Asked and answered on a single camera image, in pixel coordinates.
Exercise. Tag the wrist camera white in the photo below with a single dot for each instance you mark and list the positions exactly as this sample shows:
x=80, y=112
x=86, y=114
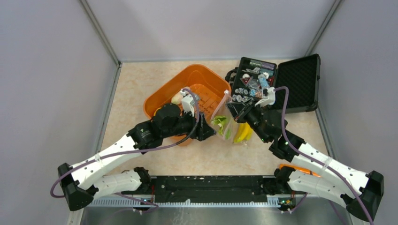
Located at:
x=188, y=102
x=269, y=99

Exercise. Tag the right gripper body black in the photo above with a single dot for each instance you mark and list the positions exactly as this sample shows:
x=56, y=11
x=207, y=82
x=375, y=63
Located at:
x=254, y=118

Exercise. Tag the clear zip top bag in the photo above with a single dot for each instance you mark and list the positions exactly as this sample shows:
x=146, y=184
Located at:
x=221, y=109

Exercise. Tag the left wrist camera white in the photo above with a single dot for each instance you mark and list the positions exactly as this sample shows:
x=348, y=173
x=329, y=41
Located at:
x=188, y=102

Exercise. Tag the black poker chip case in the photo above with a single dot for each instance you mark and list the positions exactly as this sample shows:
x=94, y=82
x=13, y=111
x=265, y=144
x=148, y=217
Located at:
x=301, y=76

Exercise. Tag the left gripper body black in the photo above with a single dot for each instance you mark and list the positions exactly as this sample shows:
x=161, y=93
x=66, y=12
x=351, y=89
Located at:
x=187, y=124

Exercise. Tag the white radish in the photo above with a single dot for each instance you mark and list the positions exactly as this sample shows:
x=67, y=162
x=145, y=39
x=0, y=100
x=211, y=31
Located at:
x=177, y=99

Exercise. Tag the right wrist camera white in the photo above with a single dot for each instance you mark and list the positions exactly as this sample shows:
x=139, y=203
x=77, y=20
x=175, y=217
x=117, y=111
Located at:
x=269, y=99

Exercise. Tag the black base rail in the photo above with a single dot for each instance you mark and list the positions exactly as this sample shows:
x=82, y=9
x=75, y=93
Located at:
x=213, y=189

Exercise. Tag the green leafy vegetable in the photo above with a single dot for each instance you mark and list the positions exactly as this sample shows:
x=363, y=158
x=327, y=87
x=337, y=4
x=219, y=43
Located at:
x=224, y=126

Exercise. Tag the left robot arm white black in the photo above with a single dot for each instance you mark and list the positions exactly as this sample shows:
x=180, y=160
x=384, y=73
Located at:
x=88, y=180

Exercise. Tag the orange handled tool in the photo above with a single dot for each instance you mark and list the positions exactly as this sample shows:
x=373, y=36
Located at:
x=304, y=170

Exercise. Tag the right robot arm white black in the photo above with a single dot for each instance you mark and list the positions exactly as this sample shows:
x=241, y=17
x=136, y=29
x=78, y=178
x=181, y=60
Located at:
x=359, y=192

